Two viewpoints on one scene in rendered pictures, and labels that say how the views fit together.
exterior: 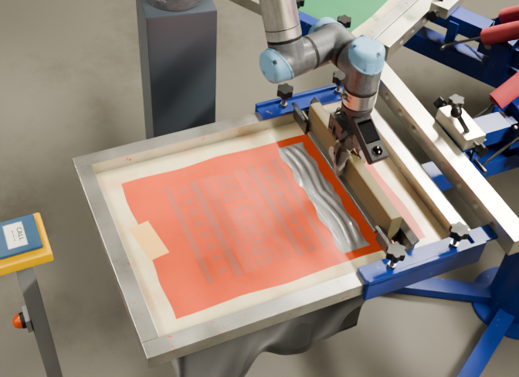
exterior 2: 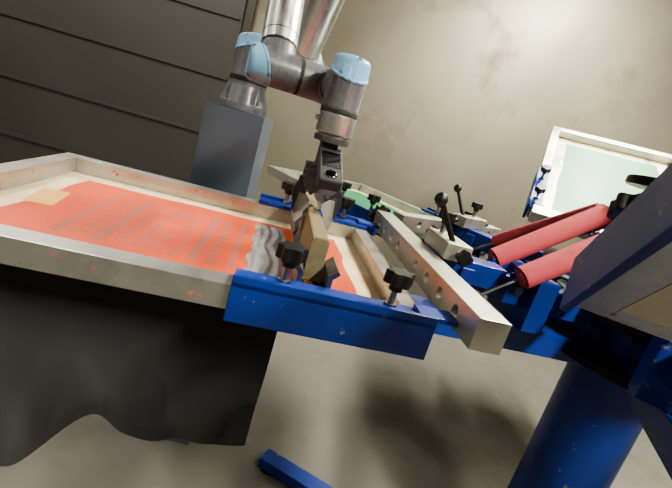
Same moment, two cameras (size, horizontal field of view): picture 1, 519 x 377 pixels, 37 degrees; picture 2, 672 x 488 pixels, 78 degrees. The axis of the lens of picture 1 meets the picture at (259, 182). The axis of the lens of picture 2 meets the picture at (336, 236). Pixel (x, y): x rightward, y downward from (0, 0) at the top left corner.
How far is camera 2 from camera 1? 130 cm
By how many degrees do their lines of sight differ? 36
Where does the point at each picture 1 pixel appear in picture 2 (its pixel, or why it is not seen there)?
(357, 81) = (332, 88)
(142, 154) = (130, 174)
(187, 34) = (234, 131)
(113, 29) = not seen: hidden behind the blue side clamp
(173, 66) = (215, 158)
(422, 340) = not seen: outside the picture
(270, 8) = (271, 4)
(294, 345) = (137, 418)
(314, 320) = (172, 377)
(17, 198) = not seen: hidden behind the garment
